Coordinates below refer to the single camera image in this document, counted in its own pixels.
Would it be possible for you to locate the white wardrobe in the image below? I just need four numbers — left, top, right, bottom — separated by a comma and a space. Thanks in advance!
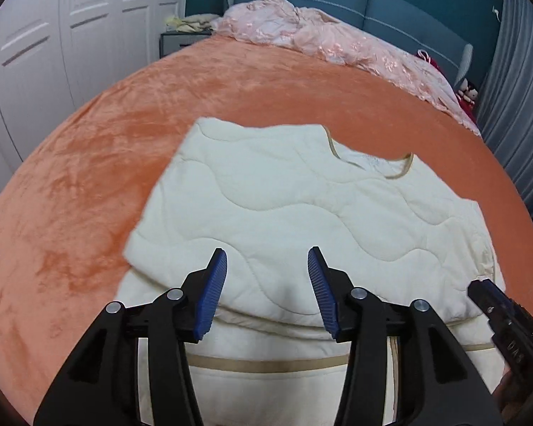
0, 0, 192, 174

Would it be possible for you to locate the orange plush blanket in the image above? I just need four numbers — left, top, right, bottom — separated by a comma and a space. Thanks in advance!
0, 33, 533, 426

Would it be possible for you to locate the blue upholstered headboard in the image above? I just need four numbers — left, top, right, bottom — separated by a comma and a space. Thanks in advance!
222, 0, 474, 81

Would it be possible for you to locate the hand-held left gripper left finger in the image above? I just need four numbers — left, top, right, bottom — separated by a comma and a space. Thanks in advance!
33, 247, 228, 426

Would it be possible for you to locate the cream quilted jacket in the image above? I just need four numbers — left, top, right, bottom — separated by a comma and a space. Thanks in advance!
115, 118, 507, 426

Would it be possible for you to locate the dark nightstand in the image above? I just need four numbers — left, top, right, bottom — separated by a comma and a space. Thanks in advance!
160, 31, 214, 58

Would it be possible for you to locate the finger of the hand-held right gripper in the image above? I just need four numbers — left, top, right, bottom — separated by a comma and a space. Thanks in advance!
467, 279, 512, 320

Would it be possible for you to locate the pale yellow cloth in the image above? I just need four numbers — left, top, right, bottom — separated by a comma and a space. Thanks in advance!
165, 14, 220, 34

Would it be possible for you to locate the grey curtain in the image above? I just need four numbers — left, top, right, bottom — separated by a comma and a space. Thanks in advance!
475, 0, 533, 267

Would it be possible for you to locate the pink embroidered quilt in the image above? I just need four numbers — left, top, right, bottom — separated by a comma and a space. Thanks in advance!
211, 0, 480, 136

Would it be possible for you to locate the red pillow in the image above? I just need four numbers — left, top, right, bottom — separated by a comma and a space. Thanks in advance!
416, 50, 478, 122

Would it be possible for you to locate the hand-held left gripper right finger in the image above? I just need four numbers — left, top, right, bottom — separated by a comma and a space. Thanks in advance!
308, 246, 502, 426

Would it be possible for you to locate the small doll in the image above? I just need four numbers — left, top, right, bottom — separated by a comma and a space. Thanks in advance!
457, 79, 479, 103

